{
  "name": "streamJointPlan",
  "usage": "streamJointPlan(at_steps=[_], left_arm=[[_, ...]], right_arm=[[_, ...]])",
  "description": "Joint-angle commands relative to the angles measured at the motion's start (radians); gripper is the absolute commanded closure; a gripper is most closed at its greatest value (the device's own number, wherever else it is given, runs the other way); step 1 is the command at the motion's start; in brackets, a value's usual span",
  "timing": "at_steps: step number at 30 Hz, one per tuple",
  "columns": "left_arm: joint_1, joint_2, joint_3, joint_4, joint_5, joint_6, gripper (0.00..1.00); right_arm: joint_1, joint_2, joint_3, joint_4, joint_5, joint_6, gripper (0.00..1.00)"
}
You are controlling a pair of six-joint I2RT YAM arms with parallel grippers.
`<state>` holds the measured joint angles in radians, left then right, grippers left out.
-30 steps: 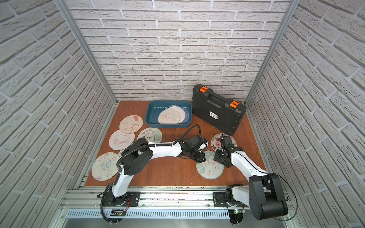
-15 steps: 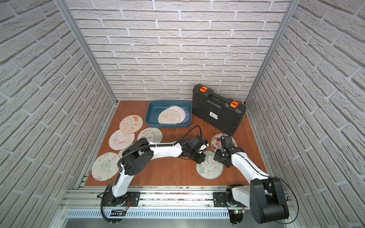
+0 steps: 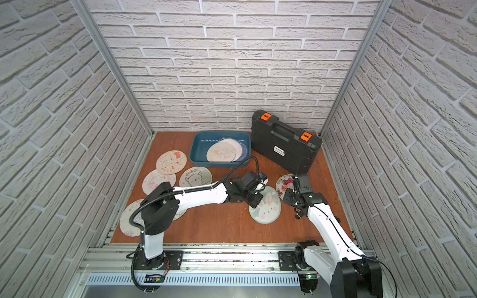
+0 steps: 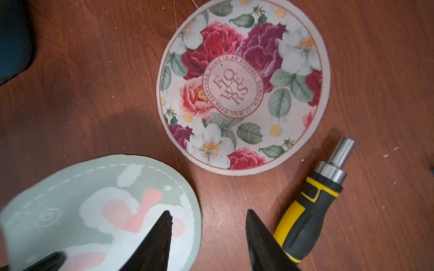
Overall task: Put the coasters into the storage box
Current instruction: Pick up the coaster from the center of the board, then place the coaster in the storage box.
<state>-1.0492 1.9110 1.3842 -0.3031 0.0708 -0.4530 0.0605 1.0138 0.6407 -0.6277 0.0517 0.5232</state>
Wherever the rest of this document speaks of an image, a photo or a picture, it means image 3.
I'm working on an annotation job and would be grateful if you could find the aluminium corner post right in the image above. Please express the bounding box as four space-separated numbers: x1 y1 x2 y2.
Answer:
320 0 393 139

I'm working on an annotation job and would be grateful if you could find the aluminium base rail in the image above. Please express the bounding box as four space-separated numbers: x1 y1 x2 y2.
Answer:
77 243 323 287

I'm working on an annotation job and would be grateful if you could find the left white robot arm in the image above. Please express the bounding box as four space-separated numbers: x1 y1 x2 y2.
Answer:
129 171 268 260

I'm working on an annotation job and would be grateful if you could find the white bear flower coaster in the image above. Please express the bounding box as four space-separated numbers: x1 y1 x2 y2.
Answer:
179 166 212 187

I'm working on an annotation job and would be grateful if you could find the pink rainbow unicorn coaster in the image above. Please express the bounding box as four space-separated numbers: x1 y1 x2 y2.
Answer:
142 170 176 195

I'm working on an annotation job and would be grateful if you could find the green white bunny coaster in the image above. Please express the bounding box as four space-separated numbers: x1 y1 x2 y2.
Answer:
249 186 281 224

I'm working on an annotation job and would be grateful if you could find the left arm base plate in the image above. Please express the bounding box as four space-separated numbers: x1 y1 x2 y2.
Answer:
133 250 184 271

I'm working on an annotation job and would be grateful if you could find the black corrugated cable conduit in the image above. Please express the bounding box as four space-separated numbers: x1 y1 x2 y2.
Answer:
128 155 260 232

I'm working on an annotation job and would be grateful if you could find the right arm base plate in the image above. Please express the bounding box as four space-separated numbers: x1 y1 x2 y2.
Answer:
278 251 300 271

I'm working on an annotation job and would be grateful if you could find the blue pink bunny coaster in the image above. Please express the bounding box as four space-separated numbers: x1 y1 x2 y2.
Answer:
238 142 248 161

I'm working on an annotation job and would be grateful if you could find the aluminium corner post left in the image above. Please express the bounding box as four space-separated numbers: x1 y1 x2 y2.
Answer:
71 0 154 138

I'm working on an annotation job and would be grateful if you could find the black plastic tool case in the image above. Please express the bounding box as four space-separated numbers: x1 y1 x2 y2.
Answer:
251 110 322 175

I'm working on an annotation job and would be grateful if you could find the teal plastic storage box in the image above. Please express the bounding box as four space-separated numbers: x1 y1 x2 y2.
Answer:
190 130 251 168

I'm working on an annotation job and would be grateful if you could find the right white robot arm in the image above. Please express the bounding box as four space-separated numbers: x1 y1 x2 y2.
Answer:
283 175 383 298

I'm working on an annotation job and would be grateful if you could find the cream line-art coaster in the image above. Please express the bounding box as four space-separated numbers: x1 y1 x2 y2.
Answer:
173 209 187 221

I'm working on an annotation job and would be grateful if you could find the aluminium corner post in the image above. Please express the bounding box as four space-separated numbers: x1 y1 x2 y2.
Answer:
320 0 393 139
71 0 154 138

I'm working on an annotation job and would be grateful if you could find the butterfly pastel coaster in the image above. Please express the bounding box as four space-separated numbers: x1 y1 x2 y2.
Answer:
119 199 144 237

